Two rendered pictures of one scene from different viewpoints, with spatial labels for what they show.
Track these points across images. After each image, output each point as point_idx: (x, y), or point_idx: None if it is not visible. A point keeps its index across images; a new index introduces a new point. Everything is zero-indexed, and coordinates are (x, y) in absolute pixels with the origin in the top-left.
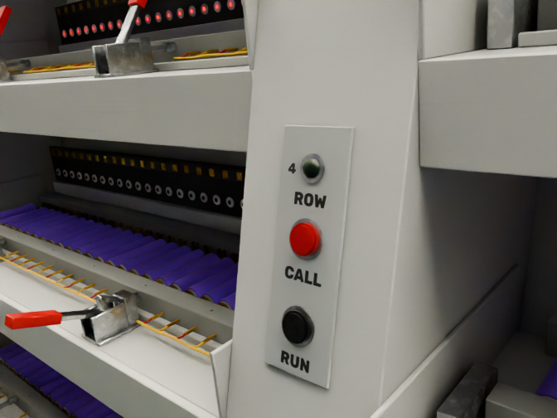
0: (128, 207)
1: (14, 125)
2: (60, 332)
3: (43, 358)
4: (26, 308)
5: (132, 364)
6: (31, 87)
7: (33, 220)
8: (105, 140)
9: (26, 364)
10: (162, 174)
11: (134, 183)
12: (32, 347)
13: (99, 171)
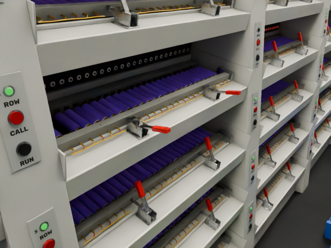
0: (101, 84)
1: (174, 43)
2: (211, 105)
3: (198, 125)
4: (192, 113)
5: (227, 94)
6: (192, 23)
7: (90, 113)
8: None
9: (96, 203)
10: (125, 57)
11: (106, 69)
12: (194, 126)
13: (77, 72)
